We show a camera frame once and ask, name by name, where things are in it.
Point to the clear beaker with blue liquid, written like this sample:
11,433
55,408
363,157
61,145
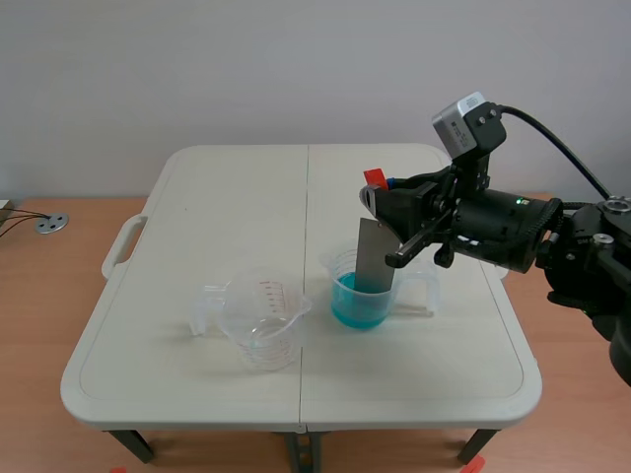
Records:
362,308

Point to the black table leg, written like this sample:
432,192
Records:
132,444
477,446
301,452

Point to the empty clear plastic beaker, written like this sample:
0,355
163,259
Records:
261,325

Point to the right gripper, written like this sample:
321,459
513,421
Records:
493,226

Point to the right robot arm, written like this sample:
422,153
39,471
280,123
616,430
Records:
591,266

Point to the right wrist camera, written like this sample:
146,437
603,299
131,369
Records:
458,130

